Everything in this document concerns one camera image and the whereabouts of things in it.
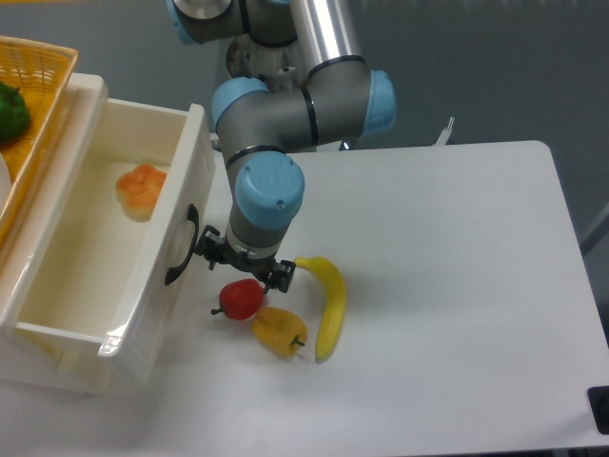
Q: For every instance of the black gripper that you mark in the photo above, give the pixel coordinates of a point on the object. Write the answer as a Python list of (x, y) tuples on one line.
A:
[(217, 250)]

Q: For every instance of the black top drawer handle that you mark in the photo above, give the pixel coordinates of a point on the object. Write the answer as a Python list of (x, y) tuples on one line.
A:
[(182, 243)]

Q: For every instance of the white top drawer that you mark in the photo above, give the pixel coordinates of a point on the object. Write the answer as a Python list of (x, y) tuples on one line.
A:
[(100, 287)]

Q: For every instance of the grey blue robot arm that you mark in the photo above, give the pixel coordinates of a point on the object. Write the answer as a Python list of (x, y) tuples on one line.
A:
[(304, 84)]

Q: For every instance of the white drawer cabinet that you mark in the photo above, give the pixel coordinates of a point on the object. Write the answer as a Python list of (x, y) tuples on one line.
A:
[(25, 355)]

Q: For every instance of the red bell pepper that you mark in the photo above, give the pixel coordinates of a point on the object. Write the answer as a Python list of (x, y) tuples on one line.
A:
[(240, 300)]

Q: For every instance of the yellow bell pepper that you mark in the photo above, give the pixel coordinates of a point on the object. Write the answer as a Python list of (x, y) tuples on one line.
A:
[(280, 331)]

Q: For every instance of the yellow banana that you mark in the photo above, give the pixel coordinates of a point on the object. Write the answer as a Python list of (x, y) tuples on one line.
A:
[(335, 302)]

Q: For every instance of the orange bread roll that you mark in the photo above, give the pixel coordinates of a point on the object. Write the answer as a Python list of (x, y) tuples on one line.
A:
[(138, 191)]

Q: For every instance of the green bell pepper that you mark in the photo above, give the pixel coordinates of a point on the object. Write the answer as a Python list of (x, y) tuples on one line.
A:
[(15, 118)]

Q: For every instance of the yellow woven basket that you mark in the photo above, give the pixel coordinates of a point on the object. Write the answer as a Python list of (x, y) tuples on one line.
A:
[(41, 73)]

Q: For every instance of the black table corner fixture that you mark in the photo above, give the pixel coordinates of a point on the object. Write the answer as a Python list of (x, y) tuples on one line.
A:
[(598, 398)]

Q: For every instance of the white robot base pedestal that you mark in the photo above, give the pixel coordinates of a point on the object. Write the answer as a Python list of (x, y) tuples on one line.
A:
[(281, 69)]

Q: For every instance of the white bracket behind table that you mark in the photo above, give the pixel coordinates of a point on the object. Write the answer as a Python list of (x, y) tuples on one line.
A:
[(445, 134)]

